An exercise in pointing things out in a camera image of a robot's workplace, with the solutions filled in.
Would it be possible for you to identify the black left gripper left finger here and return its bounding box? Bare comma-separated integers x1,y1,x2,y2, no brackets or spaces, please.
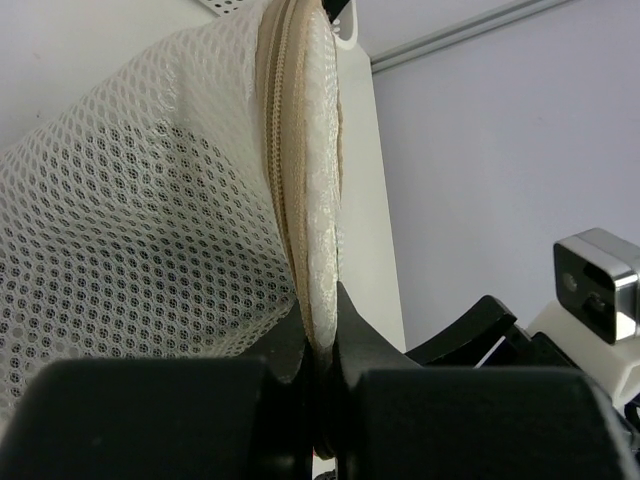
1,310,313,479

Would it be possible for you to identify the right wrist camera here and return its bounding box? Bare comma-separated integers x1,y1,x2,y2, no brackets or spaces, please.
553,228,639,345

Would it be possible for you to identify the white plastic basket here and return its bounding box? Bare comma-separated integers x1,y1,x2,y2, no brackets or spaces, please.
199,0,358,50

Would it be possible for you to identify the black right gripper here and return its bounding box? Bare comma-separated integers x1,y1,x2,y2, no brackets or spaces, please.
402,294,640,480

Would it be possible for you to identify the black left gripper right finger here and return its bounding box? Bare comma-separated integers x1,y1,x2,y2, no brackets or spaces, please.
335,289,633,479

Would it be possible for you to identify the white mesh laundry bag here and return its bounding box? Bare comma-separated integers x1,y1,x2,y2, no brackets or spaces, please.
1,1,342,421

